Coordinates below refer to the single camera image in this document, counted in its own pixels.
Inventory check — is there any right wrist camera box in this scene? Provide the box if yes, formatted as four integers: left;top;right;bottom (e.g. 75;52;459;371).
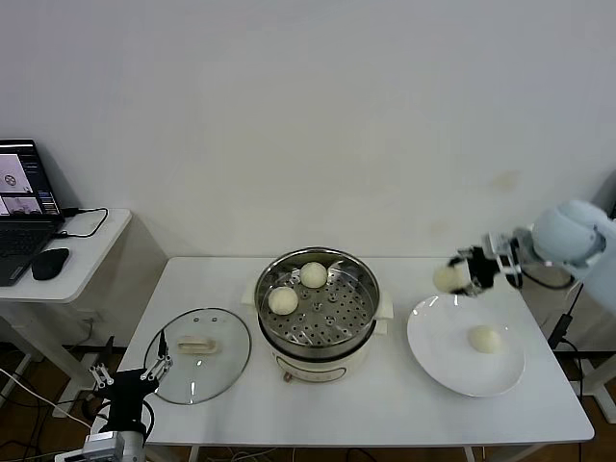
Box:
483;232;524;289

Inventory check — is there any black laptop cable loop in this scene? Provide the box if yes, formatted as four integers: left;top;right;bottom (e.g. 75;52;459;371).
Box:
53;206;109;240

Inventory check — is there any black cable with adapter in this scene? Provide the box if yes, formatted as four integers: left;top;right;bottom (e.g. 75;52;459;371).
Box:
547;281;586;400

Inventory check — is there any white side table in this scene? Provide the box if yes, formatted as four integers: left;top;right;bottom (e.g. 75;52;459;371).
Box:
0;208;133;403
575;288;616;420

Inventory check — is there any white floor cable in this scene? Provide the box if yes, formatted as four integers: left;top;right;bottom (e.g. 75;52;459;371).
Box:
0;368;93;430

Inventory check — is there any perforated steel steamer basket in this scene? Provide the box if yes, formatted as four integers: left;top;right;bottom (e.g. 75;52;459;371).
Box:
254;247;381;348

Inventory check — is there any white electric cooker base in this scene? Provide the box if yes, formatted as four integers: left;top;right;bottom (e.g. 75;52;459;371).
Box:
240;278;395;385

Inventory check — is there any white steamed baozi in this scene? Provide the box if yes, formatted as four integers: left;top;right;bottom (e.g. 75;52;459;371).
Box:
299;261;329;289
431;267;466;295
467;324;502;355
267;286;299;316

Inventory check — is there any white round plate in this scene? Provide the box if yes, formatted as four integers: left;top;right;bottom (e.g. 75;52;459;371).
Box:
406;294;526;398

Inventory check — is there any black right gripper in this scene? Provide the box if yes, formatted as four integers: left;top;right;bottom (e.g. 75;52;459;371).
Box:
449;246;502;296

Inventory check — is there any glass lid with cream handle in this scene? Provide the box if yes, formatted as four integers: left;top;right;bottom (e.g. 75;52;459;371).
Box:
142;307;252;406

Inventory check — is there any black open laptop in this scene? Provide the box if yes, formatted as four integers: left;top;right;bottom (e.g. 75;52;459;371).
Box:
0;139;65;289

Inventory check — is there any black computer mouse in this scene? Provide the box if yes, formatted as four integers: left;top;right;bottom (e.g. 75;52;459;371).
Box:
30;247;70;281

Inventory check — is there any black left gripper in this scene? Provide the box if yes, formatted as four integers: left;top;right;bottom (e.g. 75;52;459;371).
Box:
89;329;175;433

